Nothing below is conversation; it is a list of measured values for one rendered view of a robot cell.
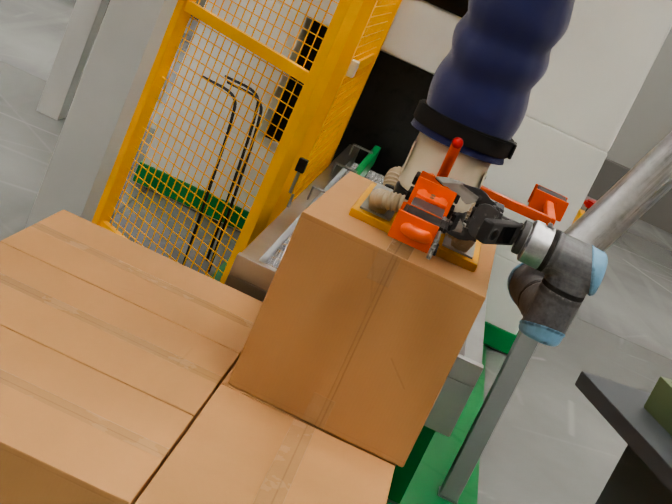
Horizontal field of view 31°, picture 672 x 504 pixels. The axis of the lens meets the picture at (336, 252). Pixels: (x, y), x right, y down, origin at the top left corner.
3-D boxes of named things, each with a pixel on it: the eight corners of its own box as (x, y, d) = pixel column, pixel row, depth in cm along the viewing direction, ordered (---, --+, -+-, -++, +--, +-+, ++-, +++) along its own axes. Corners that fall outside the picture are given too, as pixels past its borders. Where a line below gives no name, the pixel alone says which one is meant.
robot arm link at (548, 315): (547, 333, 249) (574, 282, 246) (563, 357, 238) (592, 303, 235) (507, 318, 247) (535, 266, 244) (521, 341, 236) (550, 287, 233)
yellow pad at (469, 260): (441, 223, 282) (450, 204, 281) (480, 240, 282) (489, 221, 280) (430, 253, 249) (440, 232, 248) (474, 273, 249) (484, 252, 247)
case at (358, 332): (287, 312, 305) (350, 170, 295) (430, 379, 302) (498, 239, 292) (226, 383, 247) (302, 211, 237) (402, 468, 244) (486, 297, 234)
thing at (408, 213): (392, 226, 210) (403, 200, 208) (430, 243, 209) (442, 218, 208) (386, 235, 201) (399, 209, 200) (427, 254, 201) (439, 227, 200)
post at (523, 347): (438, 487, 382) (579, 208, 357) (458, 496, 382) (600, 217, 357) (437, 496, 376) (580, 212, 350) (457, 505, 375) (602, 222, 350)
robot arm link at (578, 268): (591, 305, 234) (615, 261, 231) (533, 277, 234) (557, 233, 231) (589, 292, 243) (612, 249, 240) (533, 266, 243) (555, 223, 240)
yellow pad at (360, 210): (368, 189, 283) (376, 170, 282) (406, 207, 283) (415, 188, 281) (347, 215, 250) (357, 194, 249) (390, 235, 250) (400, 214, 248)
